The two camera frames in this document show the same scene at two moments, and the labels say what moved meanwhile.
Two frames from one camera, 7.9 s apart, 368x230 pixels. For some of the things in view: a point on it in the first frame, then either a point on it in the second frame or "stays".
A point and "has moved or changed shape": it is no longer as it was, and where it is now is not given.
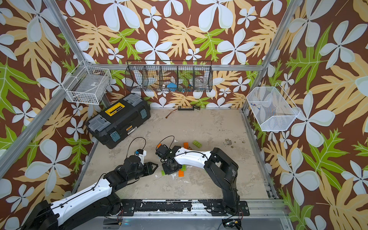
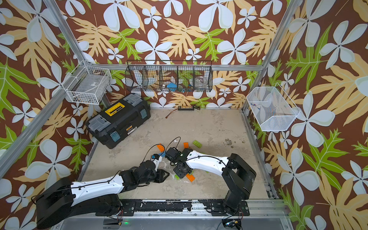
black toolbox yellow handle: [110, 127] stays
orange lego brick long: [181, 174] has moved or changed shape
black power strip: [186, 108] stays
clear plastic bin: [273, 109] stays
